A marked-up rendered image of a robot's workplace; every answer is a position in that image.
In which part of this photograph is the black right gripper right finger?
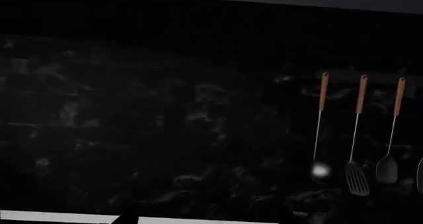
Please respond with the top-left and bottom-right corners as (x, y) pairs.
(276, 207), (299, 224)

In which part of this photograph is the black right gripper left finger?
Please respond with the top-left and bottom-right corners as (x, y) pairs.
(113, 207), (139, 224)

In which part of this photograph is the ladle with wooden handle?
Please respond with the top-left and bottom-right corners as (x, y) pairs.
(311, 71), (332, 180)

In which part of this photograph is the slotted spatula with wooden handle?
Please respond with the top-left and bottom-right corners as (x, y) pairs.
(345, 74), (371, 196)

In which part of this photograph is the dark wall utensil rail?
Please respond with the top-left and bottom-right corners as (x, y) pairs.
(315, 69), (423, 85)

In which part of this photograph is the solid spatula with wooden handle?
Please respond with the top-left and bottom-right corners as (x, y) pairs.
(375, 77), (406, 184)

